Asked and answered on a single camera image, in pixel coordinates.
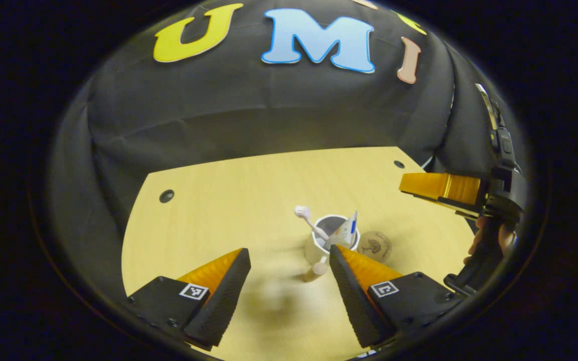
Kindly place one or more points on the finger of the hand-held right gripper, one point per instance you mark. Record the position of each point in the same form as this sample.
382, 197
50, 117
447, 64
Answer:
464, 209
439, 186

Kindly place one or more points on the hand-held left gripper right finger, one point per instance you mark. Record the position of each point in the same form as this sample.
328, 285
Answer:
354, 301

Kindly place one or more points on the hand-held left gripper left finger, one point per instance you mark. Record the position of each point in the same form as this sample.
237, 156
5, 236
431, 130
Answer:
226, 296

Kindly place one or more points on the round cork coaster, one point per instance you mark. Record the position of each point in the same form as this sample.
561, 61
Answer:
375, 246

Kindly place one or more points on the white toothpaste tube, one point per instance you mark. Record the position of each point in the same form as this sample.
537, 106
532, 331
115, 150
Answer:
344, 234

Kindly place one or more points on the white toothbrush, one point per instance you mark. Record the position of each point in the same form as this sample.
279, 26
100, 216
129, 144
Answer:
303, 211

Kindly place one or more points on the wooden desktop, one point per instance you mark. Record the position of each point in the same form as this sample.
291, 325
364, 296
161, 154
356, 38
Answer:
249, 210

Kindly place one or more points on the black backdrop cloth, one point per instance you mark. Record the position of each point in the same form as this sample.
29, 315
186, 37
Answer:
269, 110

